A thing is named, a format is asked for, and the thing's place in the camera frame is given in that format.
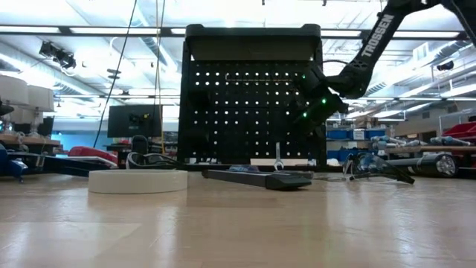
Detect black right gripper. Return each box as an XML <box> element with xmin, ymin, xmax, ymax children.
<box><xmin>293</xmin><ymin>63</ymin><xmax>350</xmax><ymax>139</ymax></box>

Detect black office chair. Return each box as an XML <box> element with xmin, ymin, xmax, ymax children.
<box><xmin>129</xmin><ymin>134</ymin><xmax>149</xmax><ymax>154</ymax></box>

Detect black hanging cable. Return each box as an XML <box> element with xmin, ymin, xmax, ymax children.
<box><xmin>91</xmin><ymin>0</ymin><xmax>138</xmax><ymax>150</ymax></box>

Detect red plastic tool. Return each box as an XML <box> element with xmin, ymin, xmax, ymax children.
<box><xmin>68</xmin><ymin>146</ymin><xmax>119</xmax><ymax>167</ymax></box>

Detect black eyeglasses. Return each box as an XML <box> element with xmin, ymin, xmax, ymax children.
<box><xmin>342</xmin><ymin>152</ymin><xmax>416</xmax><ymax>185</ymax></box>

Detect silver black spirit level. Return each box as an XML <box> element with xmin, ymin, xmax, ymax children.
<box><xmin>202</xmin><ymin>169</ymin><xmax>312</xmax><ymax>191</ymax></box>

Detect black flashlight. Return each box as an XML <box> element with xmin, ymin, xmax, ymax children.
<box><xmin>386</xmin><ymin>152</ymin><xmax>459</xmax><ymax>178</ymax></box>

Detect blue bin shelf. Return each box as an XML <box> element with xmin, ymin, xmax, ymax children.
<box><xmin>327</xmin><ymin>128</ymin><xmax>387</xmax><ymax>163</ymax></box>

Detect white lamp shade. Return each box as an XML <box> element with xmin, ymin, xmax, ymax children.
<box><xmin>28</xmin><ymin>85</ymin><xmax>55</xmax><ymax>112</ymax></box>
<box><xmin>0</xmin><ymin>74</ymin><xmax>29</xmax><ymax>107</ymax></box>

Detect black aluminium table frame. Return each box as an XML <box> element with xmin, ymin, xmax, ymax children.
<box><xmin>111</xmin><ymin>162</ymin><xmax>476</xmax><ymax>179</ymax></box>

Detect white tape roll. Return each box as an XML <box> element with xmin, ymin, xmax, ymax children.
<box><xmin>88</xmin><ymin>169</ymin><xmax>189</xmax><ymax>195</ymax></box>

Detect wooden workbench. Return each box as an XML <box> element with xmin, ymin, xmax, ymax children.
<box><xmin>385</xmin><ymin>144</ymin><xmax>476</xmax><ymax>156</ymax></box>
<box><xmin>0</xmin><ymin>134</ymin><xmax>62</xmax><ymax>156</ymax></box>

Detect black pegboard tool cart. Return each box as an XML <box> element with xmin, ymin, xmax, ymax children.
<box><xmin>177</xmin><ymin>22</ymin><xmax>329</xmax><ymax>169</ymax></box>

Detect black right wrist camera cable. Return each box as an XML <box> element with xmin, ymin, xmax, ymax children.
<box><xmin>321</xmin><ymin>58</ymin><xmax>351</xmax><ymax>68</ymax></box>

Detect black monitor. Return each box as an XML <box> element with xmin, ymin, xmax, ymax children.
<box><xmin>107</xmin><ymin>104</ymin><xmax>163</xmax><ymax>138</ymax></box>

